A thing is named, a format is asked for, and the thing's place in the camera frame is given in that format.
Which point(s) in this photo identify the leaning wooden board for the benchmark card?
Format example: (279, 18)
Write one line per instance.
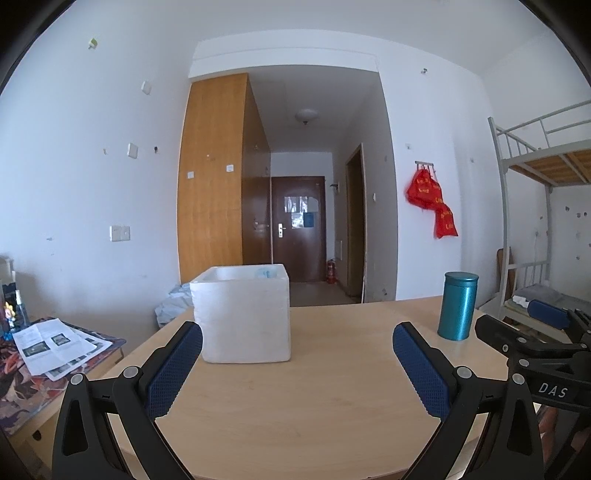
(505, 272)

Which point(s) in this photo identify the metal bunk bed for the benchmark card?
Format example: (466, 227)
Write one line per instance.
(503, 207)

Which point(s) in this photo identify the small toy figurine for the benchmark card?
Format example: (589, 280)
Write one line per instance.
(11, 316)

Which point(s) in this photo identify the red fire extinguisher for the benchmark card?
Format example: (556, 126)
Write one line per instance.
(331, 272)

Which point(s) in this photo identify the brown side room door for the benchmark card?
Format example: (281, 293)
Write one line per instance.
(355, 221)

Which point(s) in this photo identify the white cloth bundle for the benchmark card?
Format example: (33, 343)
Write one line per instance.
(175, 304)

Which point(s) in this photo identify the printed newspaper sheets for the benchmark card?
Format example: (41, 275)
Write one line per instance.
(51, 344)

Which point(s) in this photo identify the grey bedding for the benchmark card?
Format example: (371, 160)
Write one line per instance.
(545, 293)

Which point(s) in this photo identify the wall coat hook rack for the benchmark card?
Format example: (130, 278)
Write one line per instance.
(424, 164)

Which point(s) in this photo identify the wooden wardrobe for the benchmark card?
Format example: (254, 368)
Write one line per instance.
(210, 184)

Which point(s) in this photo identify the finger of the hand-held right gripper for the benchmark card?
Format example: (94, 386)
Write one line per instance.
(547, 314)
(503, 334)

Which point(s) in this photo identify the red plastic bag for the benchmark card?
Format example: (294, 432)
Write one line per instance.
(445, 224)
(437, 196)
(420, 189)

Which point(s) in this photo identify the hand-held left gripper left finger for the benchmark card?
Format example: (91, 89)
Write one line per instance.
(173, 369)

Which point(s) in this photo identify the colourful printed desk mat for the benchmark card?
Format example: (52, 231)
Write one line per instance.
(23, 399)

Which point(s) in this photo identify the door notice papers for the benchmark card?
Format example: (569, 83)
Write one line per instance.
(299, 212)

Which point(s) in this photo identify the white foam box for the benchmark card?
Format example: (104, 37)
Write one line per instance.
(240, 318)

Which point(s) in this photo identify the brown entrance door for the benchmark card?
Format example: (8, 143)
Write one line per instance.
(298, 256)

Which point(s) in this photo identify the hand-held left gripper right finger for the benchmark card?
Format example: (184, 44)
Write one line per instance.
(422, 369)

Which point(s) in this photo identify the teal metal canister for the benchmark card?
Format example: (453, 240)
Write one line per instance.
(457, 309)

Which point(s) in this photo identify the white wall switch plate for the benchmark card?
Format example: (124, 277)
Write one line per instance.
(146, 87)
(133, 150)

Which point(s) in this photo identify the wooden side desk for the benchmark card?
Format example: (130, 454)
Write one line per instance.
(69, 406)

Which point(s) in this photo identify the round ceiling lamp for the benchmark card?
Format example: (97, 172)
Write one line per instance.
(307, 115)

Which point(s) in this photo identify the white double wall socket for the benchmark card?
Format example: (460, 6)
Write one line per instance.
(120, 233)

